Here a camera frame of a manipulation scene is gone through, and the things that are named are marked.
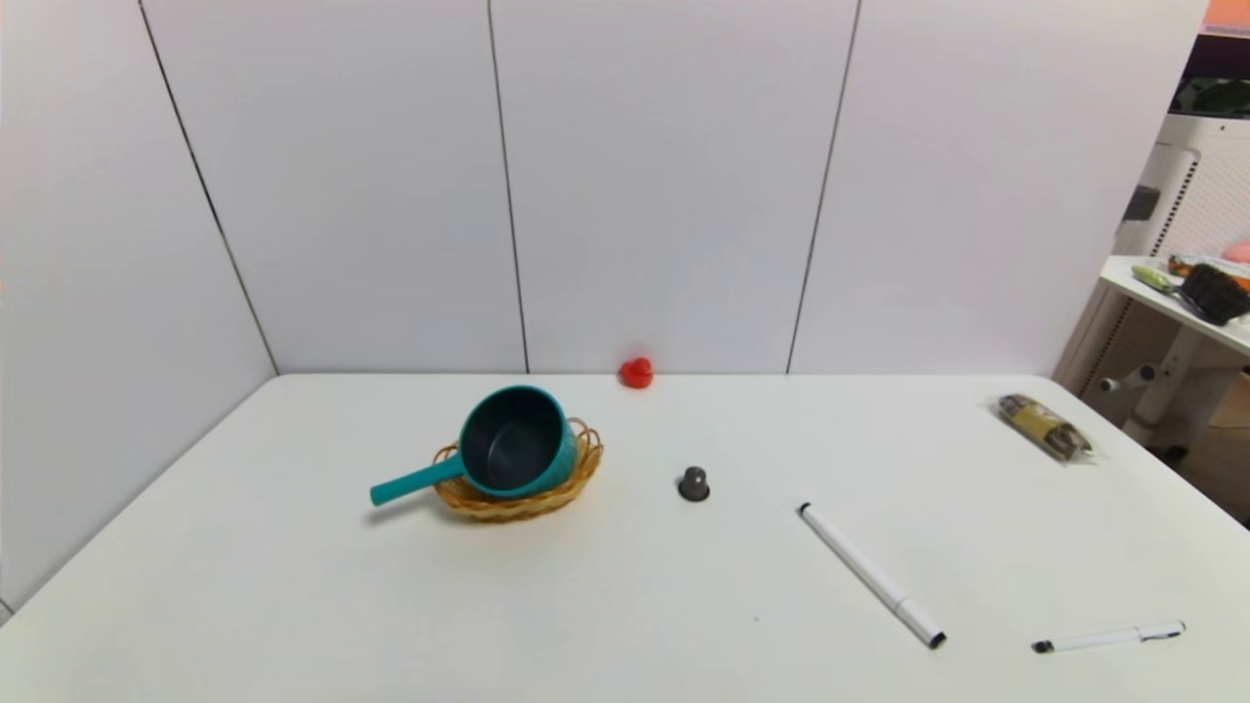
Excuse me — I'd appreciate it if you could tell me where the large white marker pen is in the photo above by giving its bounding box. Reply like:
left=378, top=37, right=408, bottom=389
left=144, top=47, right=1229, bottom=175
left=796, top=502, right=947, bottom=650

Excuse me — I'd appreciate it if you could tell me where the wrapped brown snack bar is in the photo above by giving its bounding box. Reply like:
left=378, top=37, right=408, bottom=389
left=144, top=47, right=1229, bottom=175
left=997, top=393, right=1093, bottom=463

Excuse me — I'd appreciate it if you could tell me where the small white pen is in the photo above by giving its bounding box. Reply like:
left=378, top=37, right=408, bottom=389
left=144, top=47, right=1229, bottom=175
left=1031, top=621, right=1188, bottom=654

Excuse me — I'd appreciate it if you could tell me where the teal saucepan with handle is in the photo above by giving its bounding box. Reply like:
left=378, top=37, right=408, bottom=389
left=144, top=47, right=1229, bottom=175
left=369, top=385, right=579, bottom=507

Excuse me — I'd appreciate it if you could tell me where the white side table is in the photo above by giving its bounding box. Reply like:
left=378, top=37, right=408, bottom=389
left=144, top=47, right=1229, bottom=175
left=1099, top=256, right=1250, bottom=450

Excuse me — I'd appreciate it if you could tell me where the yellow wicker basket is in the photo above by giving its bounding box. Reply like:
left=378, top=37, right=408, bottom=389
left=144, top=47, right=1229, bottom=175
left=433, top=418, right=604, bottom=523

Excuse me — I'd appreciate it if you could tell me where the black brush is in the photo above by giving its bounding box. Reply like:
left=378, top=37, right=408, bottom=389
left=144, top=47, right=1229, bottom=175
left=1180, top=263, right=1250, bottom=326

